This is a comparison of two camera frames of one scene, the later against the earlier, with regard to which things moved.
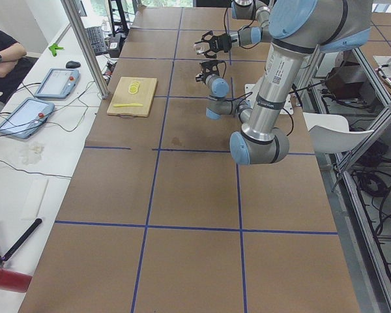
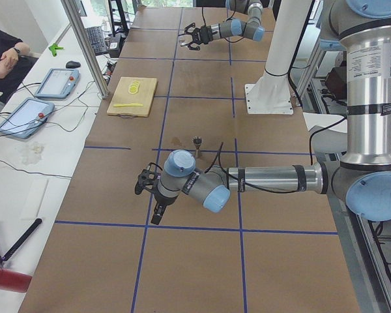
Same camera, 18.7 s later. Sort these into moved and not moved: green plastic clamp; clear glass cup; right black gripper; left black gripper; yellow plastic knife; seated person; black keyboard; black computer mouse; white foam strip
Moved: left black gripper; clear glass cup; right black gripper
Not moved: white foam strip; green plastic clamp; seated person; black computer mouse; black keyboard; yellow plastic knife
